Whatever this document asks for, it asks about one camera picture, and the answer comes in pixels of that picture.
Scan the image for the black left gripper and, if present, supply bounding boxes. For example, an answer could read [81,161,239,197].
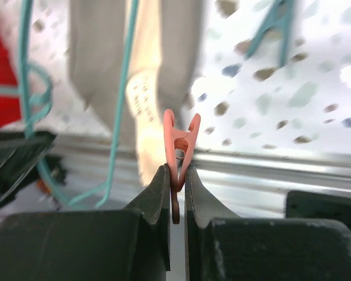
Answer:
[0,131,67,209]

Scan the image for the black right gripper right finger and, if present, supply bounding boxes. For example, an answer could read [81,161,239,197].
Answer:
[185,167,351,281]

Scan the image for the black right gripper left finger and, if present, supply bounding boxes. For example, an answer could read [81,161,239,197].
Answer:
[0,165,170,280]

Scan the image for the teal hanger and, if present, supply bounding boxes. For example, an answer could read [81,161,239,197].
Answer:
[18,1,139,208]

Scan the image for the pink clothespin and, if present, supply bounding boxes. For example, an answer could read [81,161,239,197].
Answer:
[163,109,201,224]

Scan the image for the beige grey underwear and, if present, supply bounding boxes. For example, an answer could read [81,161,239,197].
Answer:
[68,1,206,186]

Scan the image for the teal clothespin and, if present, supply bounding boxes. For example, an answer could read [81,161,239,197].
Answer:
[245,0,295,67]

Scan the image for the red clothespin bin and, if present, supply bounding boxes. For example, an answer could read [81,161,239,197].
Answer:
[0,14,23,132]

